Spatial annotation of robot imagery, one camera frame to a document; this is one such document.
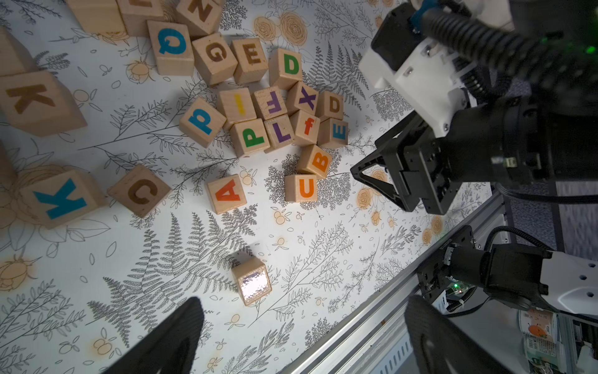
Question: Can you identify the wooden block brown G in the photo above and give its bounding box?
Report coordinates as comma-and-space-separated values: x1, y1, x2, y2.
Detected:
192, 32, 238, 86

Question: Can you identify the wooden block blue E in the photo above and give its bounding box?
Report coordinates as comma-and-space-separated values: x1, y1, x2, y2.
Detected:
317, 118, 349, 149

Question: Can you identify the wooden block red f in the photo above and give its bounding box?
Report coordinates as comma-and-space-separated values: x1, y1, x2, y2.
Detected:
290, 110, 321, 146

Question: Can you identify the wooden block yellow i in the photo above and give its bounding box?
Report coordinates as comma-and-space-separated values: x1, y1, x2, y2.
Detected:
216, 87, 257, 132

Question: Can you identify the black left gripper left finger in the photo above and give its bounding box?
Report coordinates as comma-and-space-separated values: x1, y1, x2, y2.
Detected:
106, 297, 205, 373

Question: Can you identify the wooden block brown N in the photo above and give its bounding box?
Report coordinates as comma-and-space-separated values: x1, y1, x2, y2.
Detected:
175, 0, 225, 40

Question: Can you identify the wooden block brown K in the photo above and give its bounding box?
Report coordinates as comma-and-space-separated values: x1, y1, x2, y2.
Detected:
1, 71, 87, 137

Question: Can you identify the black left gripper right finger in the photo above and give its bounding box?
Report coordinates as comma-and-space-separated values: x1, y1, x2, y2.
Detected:
404, 295, 509, 374

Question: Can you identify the wooden block orange U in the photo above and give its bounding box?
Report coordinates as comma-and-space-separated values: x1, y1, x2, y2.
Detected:
284, 174, 319, 203

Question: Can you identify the wooden block blue p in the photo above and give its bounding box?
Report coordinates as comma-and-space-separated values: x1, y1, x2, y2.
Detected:
179, 98, 227, 148

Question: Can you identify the wooden block brown C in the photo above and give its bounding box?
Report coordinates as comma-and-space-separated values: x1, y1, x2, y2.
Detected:
107, 165, 171, 218

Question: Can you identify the wooden block brown D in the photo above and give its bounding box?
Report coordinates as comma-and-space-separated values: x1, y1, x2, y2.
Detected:
316, 90, 344, 122

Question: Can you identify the wooden block blue K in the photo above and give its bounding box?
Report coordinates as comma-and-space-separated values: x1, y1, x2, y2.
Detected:
20, 170, 106, 229

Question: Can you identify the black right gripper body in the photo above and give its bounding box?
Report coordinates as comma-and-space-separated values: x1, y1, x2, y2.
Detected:
350, 97, 597, 215

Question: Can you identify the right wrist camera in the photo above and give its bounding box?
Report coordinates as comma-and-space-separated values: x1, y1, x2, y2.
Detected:
359, 1, 477, 138

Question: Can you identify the wooden block green D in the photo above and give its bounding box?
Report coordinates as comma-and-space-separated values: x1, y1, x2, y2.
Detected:
269, 48, 303, 90

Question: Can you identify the wooden block blue Q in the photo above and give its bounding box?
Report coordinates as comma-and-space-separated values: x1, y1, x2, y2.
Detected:
147, 20, 195, 76

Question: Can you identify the wooden block letter R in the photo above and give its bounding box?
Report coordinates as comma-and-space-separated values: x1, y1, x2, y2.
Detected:
231, 257, 272, 306

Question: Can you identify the wooden block purple X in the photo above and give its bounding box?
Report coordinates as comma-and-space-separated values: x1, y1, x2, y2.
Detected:
286, 82, 319, 116

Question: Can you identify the wooden block green P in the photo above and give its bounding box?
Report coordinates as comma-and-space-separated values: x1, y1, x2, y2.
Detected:
229, 118, 270, 157

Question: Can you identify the wooden block orange B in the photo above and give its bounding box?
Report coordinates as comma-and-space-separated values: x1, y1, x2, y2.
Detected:
296, 145, 333, 179

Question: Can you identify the black corrugated cable conduit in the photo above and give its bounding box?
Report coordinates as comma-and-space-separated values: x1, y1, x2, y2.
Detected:
420, 6, 598, 90

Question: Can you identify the wooden block brown E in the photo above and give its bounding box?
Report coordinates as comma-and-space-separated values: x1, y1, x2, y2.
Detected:
230, 38, 269, 85

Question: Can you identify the wooden block purple F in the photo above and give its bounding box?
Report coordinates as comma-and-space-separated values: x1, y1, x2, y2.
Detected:
252, 87, 287, 120

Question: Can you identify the aluminium rail base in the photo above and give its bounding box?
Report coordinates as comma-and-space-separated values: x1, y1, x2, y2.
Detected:
279, 191, 598, 374

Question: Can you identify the wooden block red A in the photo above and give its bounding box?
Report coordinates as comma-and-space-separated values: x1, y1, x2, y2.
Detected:
207, 174, 247, 214

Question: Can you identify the wooden block purple L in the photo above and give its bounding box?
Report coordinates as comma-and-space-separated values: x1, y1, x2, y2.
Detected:
264, 115, 295, 154

